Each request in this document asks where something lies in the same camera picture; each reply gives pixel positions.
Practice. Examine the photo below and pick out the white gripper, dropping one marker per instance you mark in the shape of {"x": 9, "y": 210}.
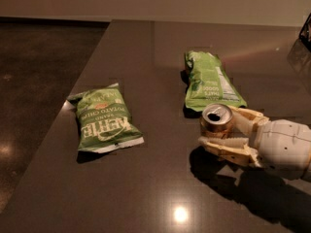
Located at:
{"x": 281, "y": 148}

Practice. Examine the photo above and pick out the orange soda can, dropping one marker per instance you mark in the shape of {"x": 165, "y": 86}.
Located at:
{"x": 216, "y": 121}

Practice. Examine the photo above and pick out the green chips bag back side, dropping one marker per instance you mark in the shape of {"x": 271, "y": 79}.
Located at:
{"x": 208, "y": 82}

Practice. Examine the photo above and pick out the dark object at right edge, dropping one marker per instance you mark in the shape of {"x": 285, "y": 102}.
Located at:
{"x": 305, "y": 33}

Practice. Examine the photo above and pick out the green Kettle chips bag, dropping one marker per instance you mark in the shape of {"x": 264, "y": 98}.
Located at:
{"x": 104, "y": 120}

